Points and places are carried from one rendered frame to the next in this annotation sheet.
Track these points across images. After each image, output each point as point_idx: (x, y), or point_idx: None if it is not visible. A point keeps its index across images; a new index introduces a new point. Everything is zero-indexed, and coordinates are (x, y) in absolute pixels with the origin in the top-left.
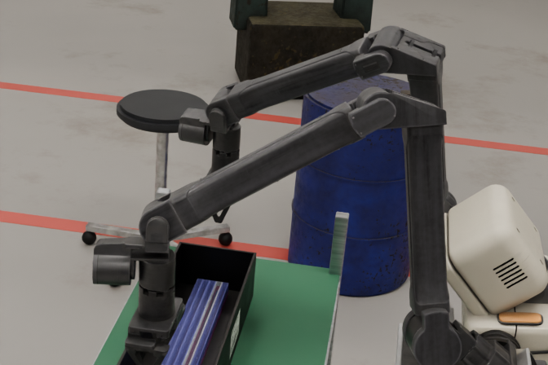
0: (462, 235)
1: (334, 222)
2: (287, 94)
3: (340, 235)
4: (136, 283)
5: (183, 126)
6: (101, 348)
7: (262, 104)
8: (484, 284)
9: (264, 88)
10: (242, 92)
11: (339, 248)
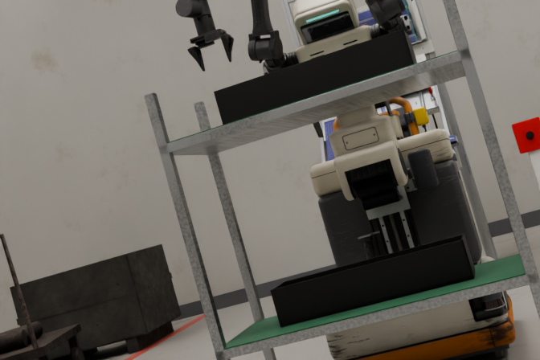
0: None
1: (201, 105)
2: None
3: (206, 113)
4: (220, 125)
5: (191, 0)
6: (305, 99)
7: None
8: (354, 10)
9: None
10: None
11: (209, 124)
